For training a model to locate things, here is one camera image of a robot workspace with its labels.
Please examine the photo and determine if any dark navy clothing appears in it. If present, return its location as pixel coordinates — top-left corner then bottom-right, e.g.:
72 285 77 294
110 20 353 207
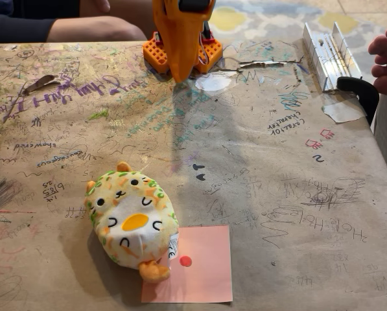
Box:
0 0 82 45

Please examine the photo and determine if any person's hand by dark clothing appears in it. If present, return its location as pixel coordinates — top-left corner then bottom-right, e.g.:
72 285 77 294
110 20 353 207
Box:
79 0 111 14

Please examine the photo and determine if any person's bare leg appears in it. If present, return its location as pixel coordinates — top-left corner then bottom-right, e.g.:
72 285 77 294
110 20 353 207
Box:
46 16 148 43

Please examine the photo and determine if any pink square sticky note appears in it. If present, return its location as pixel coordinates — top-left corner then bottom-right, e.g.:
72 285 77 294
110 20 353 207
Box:
141 225 233 304

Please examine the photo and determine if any aluminium channel rail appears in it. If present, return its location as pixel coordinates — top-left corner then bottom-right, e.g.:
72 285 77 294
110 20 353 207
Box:
302 21 363 94

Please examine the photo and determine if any torn brown paper flap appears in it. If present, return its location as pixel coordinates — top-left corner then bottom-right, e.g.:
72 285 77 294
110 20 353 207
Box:
23 75 62 95

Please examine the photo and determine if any scribbled brown paper table cover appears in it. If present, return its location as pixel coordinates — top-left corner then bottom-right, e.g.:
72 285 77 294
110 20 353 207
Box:
0 40 387 311

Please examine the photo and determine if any grey rug with yellow pattern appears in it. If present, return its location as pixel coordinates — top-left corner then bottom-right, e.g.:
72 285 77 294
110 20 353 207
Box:
209 0 387 86

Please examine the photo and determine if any black curved clamp handle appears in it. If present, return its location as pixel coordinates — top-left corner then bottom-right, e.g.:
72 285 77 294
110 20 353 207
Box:
336 76 380 127

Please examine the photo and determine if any white tape piece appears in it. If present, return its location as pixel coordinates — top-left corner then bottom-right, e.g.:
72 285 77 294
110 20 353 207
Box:
322 100 368 124

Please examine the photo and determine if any white red servo cable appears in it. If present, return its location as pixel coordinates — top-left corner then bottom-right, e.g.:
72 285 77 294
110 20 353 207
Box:
198 32 211 66

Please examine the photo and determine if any cream plush cat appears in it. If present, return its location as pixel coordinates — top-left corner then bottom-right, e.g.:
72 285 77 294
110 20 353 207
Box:
84 161 180 284

